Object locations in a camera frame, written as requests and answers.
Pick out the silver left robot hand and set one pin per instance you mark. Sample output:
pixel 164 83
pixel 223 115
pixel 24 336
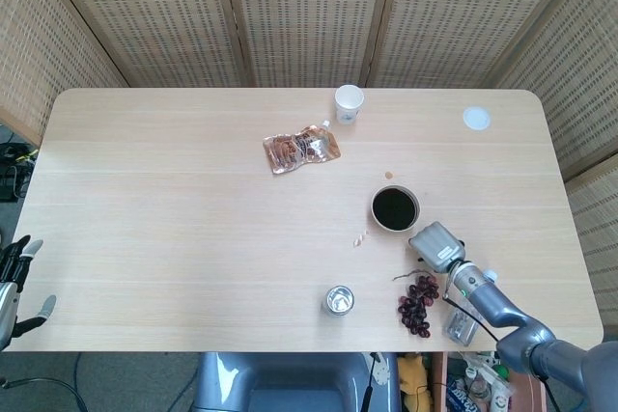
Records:
pixel 8 298

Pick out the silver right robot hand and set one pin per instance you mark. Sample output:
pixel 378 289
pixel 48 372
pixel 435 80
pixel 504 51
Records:
pixel 437 245

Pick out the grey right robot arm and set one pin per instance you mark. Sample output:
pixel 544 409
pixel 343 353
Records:
pixel 521 322

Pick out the bunch of dark red grapes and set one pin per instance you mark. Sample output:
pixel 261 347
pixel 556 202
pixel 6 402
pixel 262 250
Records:
pixel 417 303

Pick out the small beige crumbs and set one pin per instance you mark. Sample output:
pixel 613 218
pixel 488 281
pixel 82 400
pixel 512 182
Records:
pixel 360 237

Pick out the blue aluminium drink can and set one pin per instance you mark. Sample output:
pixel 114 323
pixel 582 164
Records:
pixel 339 300

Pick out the black equipment on floor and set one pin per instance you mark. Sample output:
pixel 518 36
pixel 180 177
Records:
pixel 14 171

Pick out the white round lid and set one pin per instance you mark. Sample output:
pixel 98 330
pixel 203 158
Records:
pixel 477 118

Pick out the yellow plush toy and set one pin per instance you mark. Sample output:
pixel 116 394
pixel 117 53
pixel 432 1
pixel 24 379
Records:
pixel 415 378

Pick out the brown box of clutter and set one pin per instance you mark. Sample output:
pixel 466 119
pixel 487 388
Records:
pixel 483 383

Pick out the brown spouted food pouch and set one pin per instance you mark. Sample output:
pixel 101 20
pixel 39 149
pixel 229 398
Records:
pixel 301 147

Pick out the white paper cup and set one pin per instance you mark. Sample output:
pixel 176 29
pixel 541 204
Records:
pixel 348 103

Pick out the grey robot torso base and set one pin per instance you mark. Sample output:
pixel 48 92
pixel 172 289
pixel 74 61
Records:
pixel 289 383

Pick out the woven bamboo folding screen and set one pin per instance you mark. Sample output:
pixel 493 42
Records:
pixel 309 16

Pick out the white perforated metal bracket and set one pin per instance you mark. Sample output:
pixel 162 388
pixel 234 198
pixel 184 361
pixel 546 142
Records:
pixel 380 368

